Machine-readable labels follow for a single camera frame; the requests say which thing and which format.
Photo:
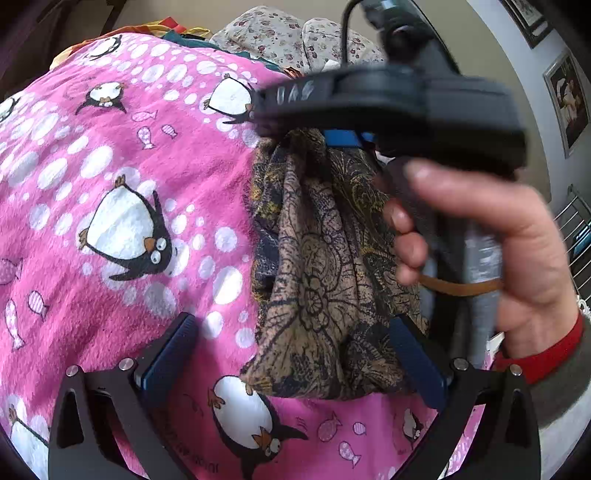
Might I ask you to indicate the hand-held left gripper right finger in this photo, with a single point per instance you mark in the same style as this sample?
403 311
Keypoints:
418 360

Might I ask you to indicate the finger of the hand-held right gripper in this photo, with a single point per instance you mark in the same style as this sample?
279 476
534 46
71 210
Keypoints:
344 137

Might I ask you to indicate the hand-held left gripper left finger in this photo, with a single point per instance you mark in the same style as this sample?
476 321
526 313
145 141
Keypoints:
168 364

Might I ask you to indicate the brown floral patterned garment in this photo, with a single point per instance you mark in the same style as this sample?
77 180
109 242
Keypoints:
314 277

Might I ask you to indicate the person's right forearm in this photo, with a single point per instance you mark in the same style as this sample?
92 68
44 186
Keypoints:
554 383

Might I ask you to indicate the person's right hand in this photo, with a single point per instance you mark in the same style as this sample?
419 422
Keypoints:
521 240

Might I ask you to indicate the small grey floral pillow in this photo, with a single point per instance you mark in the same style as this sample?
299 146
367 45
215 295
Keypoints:
258 32

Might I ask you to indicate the metal railing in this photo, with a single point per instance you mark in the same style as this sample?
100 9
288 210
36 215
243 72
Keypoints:
575 235

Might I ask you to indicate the teal cloth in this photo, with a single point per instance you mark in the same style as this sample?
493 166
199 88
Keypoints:
189 32

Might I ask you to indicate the pink penguin print blanket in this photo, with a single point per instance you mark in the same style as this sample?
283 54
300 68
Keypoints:
115 184

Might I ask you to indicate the picture frame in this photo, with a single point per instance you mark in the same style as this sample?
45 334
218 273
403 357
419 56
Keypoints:
568 104
528 18

